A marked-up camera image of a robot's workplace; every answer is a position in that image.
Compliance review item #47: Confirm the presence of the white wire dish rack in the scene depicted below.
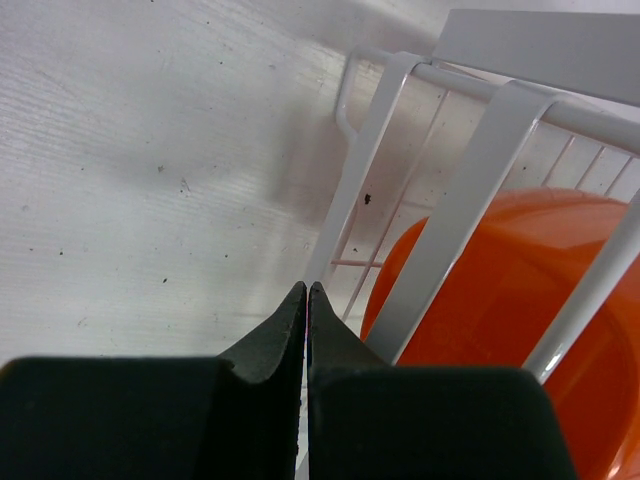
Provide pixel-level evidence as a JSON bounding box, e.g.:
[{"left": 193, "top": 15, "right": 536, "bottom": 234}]
[{"left": 304, "top": 9, "right": 639, "bottom": 363}]

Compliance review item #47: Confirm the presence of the orange cup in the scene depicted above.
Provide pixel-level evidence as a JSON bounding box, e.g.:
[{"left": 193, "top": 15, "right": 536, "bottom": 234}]
[{"left": 360, "top": 187, "right": 640, "bottom": 480}]

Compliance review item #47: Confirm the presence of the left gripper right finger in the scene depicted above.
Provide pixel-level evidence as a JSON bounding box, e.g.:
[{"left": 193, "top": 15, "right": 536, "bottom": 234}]
[{"left": 308, "top": 283, "right": 577, "bottom": 479}]

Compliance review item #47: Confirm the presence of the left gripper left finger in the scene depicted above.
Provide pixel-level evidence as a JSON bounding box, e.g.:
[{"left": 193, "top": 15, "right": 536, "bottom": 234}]
[{"left": 1, "top": 283, "right": 306, "bottom": 479}]

